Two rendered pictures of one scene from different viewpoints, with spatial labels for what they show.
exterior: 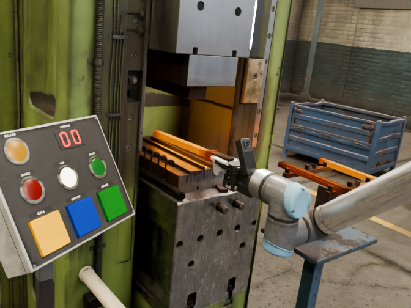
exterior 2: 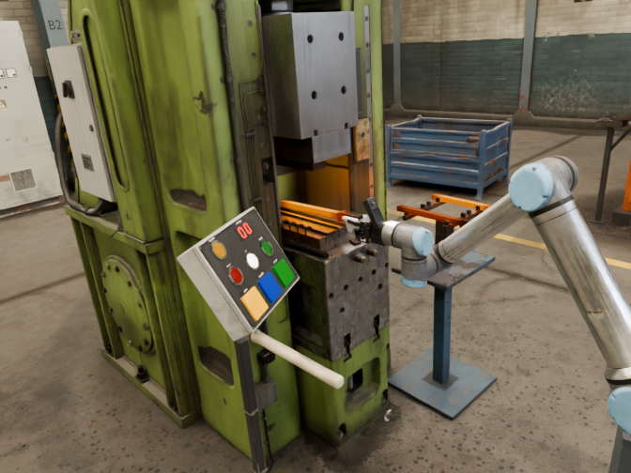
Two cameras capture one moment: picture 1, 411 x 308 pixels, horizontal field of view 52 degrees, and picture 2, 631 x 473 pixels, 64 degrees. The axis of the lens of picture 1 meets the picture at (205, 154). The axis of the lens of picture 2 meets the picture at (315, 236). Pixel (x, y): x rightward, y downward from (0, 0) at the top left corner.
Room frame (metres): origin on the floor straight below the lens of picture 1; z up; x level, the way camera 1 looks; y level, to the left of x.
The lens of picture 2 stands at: (-0.49, 0.18, 1.68)
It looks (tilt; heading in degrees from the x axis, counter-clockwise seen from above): 21 degrees down; 357
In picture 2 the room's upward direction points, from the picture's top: 4 degrees counter-clockwise
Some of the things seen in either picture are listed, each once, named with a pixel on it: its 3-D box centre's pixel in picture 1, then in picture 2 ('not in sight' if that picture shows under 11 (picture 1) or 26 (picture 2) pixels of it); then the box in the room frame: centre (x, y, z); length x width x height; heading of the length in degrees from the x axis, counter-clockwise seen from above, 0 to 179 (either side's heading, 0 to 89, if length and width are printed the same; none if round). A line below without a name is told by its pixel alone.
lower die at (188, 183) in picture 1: (167, 160); (300, 225); (1.50, 0.14, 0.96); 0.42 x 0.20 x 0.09; 40
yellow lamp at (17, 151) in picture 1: (16, 151); (219, 250); (0.81, 0.38, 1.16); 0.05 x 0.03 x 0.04; 130
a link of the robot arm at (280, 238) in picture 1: (282, 232); (415, 268); (1.10, -0.25, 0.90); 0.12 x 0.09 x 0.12; 126
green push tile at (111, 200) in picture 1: (111, 203); (283, 273); (0.95, 0.22, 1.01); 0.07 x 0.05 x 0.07; 155
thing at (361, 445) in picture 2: not in sight; (356, 433); (1.30, -0.03, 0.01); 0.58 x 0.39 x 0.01; 130
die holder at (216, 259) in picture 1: (172, 220); (313, 277); (1.54, 0.10, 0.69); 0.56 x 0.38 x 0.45; 40
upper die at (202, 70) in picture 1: (175, 63); (293, 140); (1.50, 0.14, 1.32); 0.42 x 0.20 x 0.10; 40
